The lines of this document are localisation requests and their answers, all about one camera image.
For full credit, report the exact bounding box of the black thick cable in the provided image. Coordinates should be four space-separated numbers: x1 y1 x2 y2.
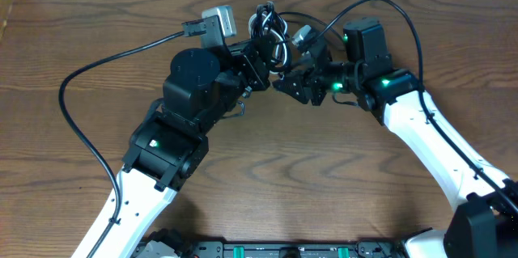
249 1 293 74

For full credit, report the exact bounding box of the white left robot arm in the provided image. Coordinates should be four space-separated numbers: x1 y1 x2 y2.
73 36 276 257

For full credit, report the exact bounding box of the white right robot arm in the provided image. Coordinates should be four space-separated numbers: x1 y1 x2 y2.
274 18 517 257

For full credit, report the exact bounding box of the black left camera cable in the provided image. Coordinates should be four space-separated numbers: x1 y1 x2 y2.
58 30 187 258

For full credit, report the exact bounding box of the black camera cable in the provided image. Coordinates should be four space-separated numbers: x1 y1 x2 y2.
315 0 518 214
58 30 187 258

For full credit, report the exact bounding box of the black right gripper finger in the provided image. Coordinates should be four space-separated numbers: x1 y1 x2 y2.
272 74 309 103
278 62 314 82

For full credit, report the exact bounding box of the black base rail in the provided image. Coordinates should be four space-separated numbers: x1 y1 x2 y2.
131 229 406 258

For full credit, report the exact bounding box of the black right camera cable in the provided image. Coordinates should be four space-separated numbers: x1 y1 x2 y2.
315 0 518 214

